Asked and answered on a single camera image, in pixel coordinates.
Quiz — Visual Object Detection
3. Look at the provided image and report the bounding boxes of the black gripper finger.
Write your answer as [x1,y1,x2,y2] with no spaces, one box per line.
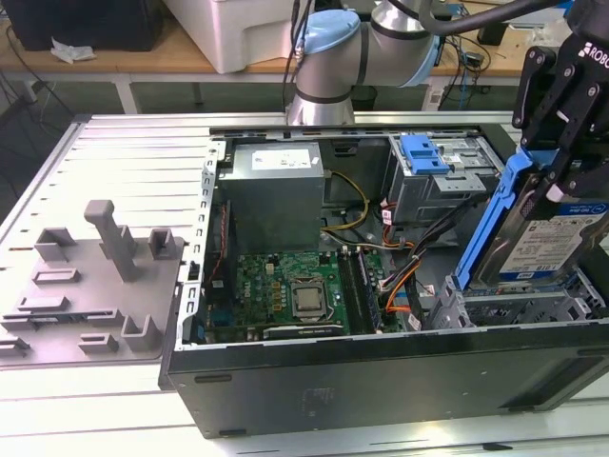
[540,64,601,202]
[512,46,563,149]

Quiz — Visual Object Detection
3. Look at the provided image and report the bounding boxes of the hard disk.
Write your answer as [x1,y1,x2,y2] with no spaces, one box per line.
[451,145,609,294]

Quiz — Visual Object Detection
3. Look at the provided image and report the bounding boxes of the metal disk bay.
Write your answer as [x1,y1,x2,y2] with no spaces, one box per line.
[427,266,608,329]

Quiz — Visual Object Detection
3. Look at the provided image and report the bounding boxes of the clear plastic bags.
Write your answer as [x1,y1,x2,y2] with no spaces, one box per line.
[527,21,572,51]

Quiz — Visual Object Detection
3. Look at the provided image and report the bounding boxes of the small black cube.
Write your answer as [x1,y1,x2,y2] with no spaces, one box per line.
[477,21,506,48]

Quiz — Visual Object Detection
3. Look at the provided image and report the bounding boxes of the blue plastic latch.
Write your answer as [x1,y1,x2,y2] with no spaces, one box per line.
[400,135,451,176]

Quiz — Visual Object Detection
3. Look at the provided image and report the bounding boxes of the metal drive cage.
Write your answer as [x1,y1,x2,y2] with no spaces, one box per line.
[383,134,513,226]

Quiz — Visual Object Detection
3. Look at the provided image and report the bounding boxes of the RAM stick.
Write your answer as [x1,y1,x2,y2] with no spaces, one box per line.
[356,249,383,334]

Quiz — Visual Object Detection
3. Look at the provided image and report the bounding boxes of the black RAM slot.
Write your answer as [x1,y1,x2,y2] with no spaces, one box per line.
[338,247,363,334]

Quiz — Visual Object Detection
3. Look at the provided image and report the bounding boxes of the grey power supply unit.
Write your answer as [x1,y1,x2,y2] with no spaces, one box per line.
[222,141,327,253]

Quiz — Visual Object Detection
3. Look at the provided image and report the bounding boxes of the CPU socket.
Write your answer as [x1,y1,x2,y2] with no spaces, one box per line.
[286,277,333,326]

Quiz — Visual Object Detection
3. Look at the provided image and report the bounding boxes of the silver CPU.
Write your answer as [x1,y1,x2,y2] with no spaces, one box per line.
[290,285,324,316]

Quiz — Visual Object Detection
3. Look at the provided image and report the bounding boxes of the large white bin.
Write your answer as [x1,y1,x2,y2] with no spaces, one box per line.
[166,0,305,75]

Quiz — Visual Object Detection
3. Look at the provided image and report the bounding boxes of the black PC case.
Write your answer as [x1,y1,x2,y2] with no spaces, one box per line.
[156,111,609,439]

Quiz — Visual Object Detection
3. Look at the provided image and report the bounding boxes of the black graphics card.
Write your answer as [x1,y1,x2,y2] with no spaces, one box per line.
[260,322,344,340]

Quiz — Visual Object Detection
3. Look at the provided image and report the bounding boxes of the green motherboard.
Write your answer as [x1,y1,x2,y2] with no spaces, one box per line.
[202,247,415,342]

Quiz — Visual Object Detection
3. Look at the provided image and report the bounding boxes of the wooden desk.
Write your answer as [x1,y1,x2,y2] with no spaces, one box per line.
[0,0,609,115]

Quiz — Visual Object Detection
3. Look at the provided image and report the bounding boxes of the large black box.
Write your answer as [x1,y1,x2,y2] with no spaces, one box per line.
[8,0,166,52]

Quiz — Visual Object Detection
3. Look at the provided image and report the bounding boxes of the crumpled white tissue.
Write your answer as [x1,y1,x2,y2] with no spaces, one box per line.
[49,38,98,66]

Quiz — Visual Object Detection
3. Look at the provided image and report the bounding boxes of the grey parts rack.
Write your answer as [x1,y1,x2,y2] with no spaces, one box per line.
[0,198,189,368]

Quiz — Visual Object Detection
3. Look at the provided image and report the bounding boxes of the hanging blue cable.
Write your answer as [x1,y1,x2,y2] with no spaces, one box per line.
[456,45,475,111]

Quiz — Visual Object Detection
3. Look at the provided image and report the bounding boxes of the thick black cable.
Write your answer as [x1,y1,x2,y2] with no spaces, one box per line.
[394,0,575,38]

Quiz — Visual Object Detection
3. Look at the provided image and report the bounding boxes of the black wire bundle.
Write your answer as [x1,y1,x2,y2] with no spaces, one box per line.
[406,189,496,329]

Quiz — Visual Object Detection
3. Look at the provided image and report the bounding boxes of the yellow black wire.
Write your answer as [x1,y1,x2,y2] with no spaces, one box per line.
[321,169,372,235]

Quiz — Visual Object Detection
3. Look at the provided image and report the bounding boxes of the coloured wire bundle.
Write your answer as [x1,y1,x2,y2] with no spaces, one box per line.
[375,240,420,294]

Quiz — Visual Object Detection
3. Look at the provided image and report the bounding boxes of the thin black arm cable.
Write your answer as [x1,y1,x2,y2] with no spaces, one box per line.
[284,0,316,111]

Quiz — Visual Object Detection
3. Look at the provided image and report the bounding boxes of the orange wire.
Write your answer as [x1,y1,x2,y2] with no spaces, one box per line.
[383,273,416,315]

